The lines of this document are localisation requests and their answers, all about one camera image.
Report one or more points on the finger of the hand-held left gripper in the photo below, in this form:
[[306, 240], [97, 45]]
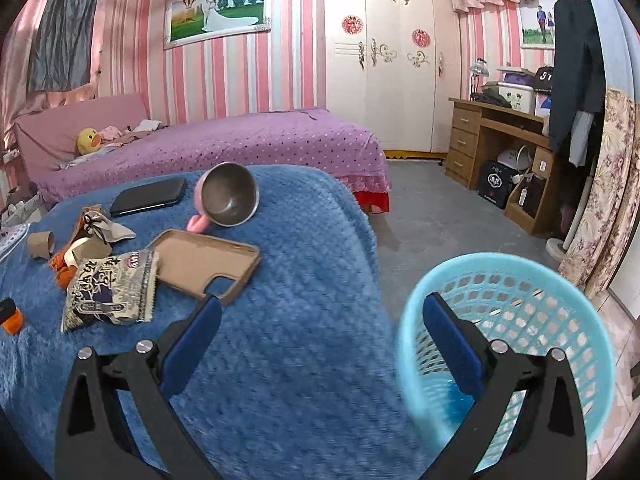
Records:
[[6, 307]]

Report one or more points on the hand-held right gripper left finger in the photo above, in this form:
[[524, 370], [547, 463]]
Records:
[[192, 350]]

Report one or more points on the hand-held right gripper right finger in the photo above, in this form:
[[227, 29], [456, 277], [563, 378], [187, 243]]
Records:
[[450, 345]]

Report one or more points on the orange mesh strip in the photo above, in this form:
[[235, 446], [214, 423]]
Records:
[[62, 270]]

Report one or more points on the brown cardboard tube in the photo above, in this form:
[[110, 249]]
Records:
[[40, 245]]

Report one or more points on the light blue plastic waste basket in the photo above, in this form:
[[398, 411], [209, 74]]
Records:
[[525, 280]]

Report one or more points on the black and white snack packet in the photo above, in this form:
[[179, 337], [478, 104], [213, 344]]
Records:
[[110, 290]]

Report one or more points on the brown phone case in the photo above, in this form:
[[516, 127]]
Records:
[[195, 260]]

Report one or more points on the flattened cardboard tube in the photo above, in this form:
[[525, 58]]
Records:
[[90, 251]]

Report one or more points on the blue fleece blanket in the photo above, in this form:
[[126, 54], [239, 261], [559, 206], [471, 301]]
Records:
[[300, 310]]

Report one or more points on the white stand base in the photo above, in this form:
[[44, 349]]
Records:
[[556, 249]]

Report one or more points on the pink mug with steel interior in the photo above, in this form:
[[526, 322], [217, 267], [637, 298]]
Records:
[[230, 195]]

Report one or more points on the black smartphone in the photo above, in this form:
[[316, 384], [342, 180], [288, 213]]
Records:
[[147, 196]]

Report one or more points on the black printed box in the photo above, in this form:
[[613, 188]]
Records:
[[495, 182]]

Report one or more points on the black bottle box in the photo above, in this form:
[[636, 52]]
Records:
[[532, 195]]

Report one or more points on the pink headboard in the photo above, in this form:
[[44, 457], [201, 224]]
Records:
[[50, 130]]

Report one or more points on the yellow duck plush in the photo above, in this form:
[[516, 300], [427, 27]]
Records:
[[89, 141]]

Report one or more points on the white fan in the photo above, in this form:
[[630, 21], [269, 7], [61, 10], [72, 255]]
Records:
[[510, 156]]

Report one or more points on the wooden desk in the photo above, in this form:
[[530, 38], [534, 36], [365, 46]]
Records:
[[465, 140]]

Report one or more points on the bed with purple dotted cover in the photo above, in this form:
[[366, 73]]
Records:
[[250, 140]]

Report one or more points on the pile of clothes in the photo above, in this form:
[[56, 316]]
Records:
[[135, 130]]

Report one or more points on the floral curtain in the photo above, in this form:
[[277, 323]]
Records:
[[610, 170]]

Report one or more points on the pink satin curtain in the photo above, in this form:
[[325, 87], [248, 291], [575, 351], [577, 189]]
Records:
[[15, 70]]

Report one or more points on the grey hanging garment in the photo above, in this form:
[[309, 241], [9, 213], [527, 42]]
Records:
[[580, 140]]

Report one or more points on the dark clothing bundle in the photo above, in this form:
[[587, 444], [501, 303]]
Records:
[[490, 97]]

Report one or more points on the white storage box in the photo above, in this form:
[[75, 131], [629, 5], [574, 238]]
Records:
[[515, 96]]

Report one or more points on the white wardrobe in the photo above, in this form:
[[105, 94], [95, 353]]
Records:
[[390, 85]]

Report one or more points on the desk lamp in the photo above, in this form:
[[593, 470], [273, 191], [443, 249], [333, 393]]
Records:
[[477, 72]]

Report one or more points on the purple box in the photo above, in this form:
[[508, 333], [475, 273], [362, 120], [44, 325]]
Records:
[[520, 78]]

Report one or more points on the grey curtain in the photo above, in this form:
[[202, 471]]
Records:
[[62, 30]]

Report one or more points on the dark hanging jacket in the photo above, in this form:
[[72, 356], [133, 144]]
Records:
[[575, 60]]

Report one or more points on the framed wedding picture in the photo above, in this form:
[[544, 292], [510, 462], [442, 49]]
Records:
[[217, 12]]

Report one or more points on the wall poster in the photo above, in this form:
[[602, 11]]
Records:
[[537, 22]]

